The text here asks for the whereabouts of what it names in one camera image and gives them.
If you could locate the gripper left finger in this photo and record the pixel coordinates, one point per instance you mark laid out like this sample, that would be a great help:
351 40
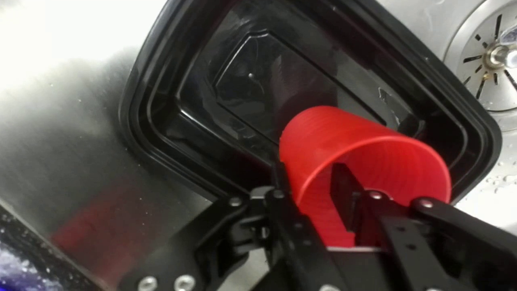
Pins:
291 226

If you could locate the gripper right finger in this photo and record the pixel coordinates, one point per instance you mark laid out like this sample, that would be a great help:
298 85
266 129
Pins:
428 238

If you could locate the red plastic cup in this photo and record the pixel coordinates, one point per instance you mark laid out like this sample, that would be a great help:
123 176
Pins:
323 133

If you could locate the black plastic bowl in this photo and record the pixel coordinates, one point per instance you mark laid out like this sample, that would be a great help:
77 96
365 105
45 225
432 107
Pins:
181 101

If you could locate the sink drain strainer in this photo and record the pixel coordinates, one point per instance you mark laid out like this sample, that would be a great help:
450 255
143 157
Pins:
484 81

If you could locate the stainless steel sink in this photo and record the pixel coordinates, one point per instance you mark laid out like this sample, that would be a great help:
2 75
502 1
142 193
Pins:
60 141

